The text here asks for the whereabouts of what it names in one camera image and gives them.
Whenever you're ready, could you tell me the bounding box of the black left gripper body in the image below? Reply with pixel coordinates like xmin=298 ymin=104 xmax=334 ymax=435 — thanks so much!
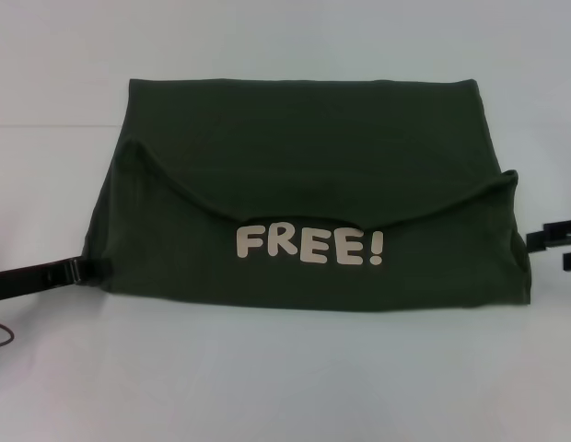
xmin=0 ymin=259 xmax=82 ymax=303

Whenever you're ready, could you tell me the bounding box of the left gripper cable with plug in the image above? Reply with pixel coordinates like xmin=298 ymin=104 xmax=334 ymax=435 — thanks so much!
xmin=0 ymin=320 xmax=16 ymax=352

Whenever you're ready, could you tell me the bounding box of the dark green t-shirt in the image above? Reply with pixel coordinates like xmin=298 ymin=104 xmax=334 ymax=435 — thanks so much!
xmin=77 ymin=76 xmax=531 ymax=306

